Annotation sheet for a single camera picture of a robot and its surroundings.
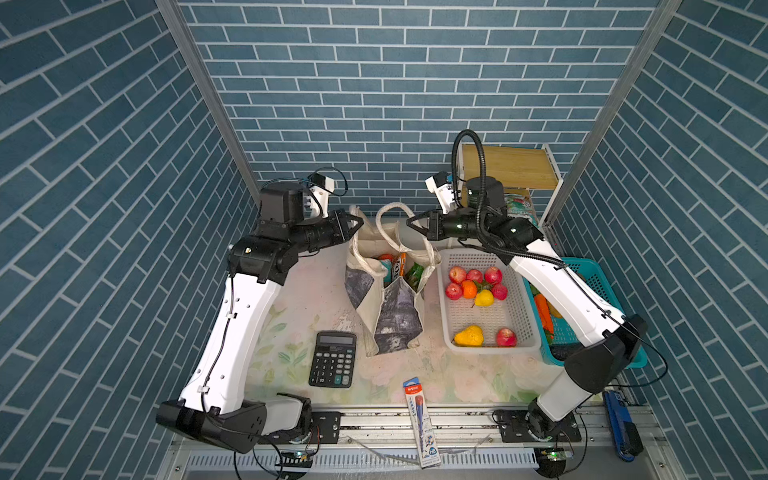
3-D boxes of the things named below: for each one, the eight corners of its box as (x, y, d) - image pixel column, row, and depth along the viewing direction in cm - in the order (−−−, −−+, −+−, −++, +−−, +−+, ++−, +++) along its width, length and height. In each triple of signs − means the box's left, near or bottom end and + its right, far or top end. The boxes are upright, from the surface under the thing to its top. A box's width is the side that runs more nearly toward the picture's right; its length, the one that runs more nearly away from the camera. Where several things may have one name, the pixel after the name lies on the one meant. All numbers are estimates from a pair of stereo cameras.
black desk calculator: (308, 388, 82) (306, 385, 79) (318, 334, 92) (316, 330, 89) (352, 388, 82) (350, 385, 79) (357, 335, 92) (356, 330, 89)
